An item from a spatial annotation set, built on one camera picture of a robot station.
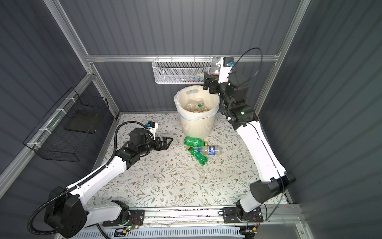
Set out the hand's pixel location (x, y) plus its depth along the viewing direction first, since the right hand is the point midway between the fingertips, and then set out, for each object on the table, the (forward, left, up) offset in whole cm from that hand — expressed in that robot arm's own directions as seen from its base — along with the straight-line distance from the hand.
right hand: (216, 72), depth 61 cm
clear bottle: (+17, +13, -34) cm, 40 cm away
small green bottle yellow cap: (-15, +6, -48) cm, 50 cm away
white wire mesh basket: (+46, +21, -26) cm, 57 cm away
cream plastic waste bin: (+2, +7, -34) cm, 35 cm away
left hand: (-10, +25, -33) cm, 43 cm away
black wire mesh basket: (-13, +74, -23) cm, 79 cm away
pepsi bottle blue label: (-9, 0, -48) cm, 49 cm away
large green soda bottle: (-2, +11, -48) cm, 50 cm away
